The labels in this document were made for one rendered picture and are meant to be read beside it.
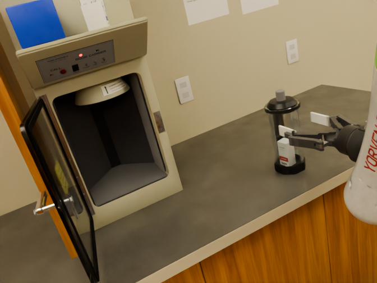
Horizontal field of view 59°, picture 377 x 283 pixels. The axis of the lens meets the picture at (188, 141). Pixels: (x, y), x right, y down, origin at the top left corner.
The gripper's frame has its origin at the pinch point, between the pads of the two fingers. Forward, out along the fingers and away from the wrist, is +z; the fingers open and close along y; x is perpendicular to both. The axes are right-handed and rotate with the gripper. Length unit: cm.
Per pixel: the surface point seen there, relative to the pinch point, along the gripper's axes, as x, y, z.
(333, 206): 31.3, -7.1, -3.3
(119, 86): -22, 42, 27
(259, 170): 17.9, 7.6, 13.9
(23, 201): 18, 87, 66
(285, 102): -6.1, 0.4, 4.9
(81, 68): -30, 52, 19
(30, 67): -35, 63, 15
